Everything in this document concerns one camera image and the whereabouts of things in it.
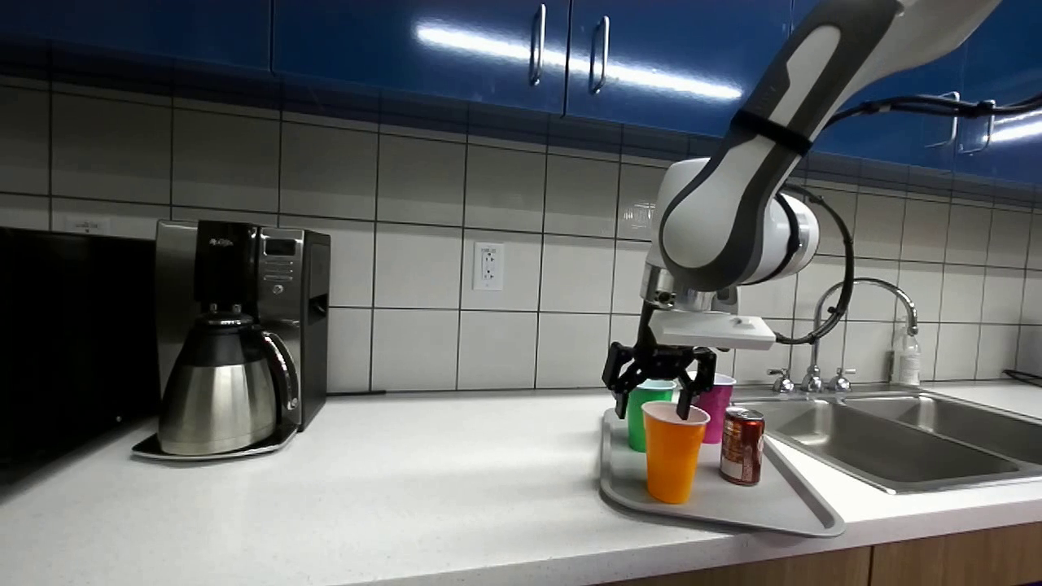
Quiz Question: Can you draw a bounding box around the stainless steel double sink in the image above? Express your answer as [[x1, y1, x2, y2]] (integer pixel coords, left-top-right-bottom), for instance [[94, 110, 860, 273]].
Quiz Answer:
[[747, 387, 1042, 498]]

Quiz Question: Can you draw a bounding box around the chrome gooseneck faucet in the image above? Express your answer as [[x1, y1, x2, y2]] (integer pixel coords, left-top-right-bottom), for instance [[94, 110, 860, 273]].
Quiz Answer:
[[809, 273, 922, 393]]

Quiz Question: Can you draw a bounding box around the blue wall cabinet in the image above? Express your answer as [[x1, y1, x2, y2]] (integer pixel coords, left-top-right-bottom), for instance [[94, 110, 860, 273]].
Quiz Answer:
[[0, 0, 1042, 193]]

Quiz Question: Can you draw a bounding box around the silver cabinet door handle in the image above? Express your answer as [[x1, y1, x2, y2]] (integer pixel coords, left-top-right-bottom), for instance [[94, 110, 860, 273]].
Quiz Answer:
[[588, 11, 615, 98], [945, 91, 970, 152], [528, 0, 551, 91], [970, 94, 998, 156]]

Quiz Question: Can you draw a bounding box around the black steel coffee maker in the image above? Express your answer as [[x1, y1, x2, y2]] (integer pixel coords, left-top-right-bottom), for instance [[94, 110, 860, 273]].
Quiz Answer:
[[131, 218, 333, 466]]

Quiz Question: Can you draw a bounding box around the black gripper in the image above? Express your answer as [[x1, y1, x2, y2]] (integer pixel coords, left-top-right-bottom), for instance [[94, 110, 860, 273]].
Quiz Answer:
[[600, 302, 723, 423]]

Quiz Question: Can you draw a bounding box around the steel coffee carafe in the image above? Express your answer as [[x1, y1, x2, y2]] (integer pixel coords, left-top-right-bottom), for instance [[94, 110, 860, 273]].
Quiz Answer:
[[156, 314, 301, 456]]

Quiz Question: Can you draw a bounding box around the purple plastic cup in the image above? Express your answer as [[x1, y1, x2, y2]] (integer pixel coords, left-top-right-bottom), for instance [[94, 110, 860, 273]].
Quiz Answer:
[[695, 373, 740, 447]]

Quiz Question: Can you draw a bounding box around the clear soap bottle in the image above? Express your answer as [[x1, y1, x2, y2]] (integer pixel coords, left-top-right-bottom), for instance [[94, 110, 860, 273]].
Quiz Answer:
[[889, 323, 926, 389]]

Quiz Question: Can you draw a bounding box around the black microwave oven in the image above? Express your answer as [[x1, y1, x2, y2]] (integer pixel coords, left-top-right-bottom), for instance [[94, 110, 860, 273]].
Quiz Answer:
[[0, 224, 162, 485]]

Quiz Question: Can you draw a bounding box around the orange plastic cup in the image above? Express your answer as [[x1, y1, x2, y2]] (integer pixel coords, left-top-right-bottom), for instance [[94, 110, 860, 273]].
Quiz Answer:
[[643, 399, 713, 508]]

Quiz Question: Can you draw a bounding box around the green plastic cup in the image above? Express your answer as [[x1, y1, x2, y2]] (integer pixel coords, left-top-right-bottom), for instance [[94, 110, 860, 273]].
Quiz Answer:
[[625, 377, 678, 456]]

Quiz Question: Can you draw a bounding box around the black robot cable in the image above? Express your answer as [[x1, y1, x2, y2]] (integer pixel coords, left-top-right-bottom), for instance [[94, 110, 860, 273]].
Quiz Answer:
[[777, 91, 1042, 348]]

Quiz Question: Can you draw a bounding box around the white wall power outlet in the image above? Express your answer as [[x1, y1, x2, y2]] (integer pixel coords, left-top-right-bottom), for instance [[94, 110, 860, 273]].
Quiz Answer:
[[470, 236, 511, 292]]

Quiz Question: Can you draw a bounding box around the red soda can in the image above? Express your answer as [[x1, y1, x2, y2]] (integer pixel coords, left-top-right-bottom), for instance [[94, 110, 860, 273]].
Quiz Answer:
[[718, 402, 769, 489]]

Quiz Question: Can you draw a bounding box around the wooden base cabinet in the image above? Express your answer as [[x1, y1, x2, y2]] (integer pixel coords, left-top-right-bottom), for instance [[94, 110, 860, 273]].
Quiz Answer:
[[615, 517, 1042, 586]]

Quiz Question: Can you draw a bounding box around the grey plastic tray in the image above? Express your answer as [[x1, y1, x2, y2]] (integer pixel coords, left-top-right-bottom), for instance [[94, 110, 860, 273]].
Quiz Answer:
[[592, 402, 846, 539]]

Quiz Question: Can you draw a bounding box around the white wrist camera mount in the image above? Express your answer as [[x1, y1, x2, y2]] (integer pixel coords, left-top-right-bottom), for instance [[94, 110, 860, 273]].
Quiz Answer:
[[650, 306, 778, 351]]

